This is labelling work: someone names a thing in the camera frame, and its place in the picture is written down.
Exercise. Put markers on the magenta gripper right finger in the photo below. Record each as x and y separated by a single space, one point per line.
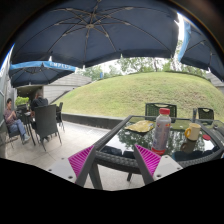
153 166

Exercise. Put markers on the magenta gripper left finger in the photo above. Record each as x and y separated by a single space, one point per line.
76 167

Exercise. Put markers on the plastic bottle with red cap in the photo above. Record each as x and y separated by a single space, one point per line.
161 133

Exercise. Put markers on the cream yellow mug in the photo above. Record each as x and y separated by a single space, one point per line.
192 132

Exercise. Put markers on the dark wicker chair foreground left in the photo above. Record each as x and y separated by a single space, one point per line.
46 124

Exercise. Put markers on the small red lid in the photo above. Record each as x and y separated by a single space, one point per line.
206 137

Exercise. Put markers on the dark cafe table at left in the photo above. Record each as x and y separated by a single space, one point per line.
26 116

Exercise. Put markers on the dark wicker chair far right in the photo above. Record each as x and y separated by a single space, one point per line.
205 113

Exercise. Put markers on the dark wicker chair far left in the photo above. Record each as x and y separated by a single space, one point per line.
12 134

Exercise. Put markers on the seated person in black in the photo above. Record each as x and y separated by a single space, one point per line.
39 101

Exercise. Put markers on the seated person in purple shirt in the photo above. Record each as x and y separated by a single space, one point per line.
13 123

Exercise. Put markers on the blue lettered patio umbrella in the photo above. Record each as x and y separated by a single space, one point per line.
38 72

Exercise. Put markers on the navy umbrella at right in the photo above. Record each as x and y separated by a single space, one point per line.
198 52

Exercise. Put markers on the large navy patio umbrella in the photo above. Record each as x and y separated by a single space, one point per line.
90 32

